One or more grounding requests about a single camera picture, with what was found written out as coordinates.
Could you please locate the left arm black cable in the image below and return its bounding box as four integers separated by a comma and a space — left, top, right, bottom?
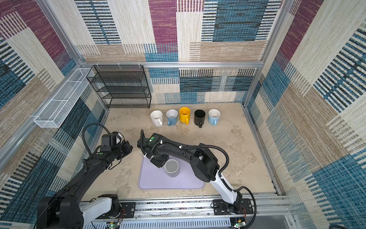
81, 123, 112, 156

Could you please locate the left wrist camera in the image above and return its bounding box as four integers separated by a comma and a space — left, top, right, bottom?
114, 131, 125, 145

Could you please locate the yellow mug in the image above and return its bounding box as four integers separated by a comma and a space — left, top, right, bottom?
179, 107, 191, 125

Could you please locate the black wire mesh shelf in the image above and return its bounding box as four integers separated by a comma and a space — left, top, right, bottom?
86, 65, 152, 109

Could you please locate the light blue mug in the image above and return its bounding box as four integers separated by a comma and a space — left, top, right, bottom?
208, 109, 221, 126

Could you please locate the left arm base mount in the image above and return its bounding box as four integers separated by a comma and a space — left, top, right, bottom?
97, 194, 136, 221

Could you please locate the grey mug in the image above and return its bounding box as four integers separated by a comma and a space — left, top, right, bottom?
164, 159, 180, 177

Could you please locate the black mug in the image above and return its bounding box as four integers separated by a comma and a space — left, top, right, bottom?
194, 109, 205, 128

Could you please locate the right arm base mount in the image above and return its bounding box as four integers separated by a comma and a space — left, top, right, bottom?
211, 198, 254, 215

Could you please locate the lavender tray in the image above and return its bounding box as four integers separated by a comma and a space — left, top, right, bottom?
138, 157, 205, 190

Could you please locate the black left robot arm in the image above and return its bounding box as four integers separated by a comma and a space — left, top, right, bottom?
34, 132, 132, 229

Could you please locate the teal dotted floral mug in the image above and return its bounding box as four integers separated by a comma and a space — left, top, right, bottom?
166, 109, 178, 126

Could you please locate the white pink mug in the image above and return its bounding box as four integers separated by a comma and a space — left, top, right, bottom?
150, 110, 163, 127

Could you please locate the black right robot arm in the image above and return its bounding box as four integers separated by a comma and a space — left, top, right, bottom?
137, 130, 242, 209

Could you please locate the white wire mesh basket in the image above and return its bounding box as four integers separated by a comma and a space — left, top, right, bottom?
34, 68, 90, 128

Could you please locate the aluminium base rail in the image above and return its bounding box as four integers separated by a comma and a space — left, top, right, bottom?
48, 194, 295, 229

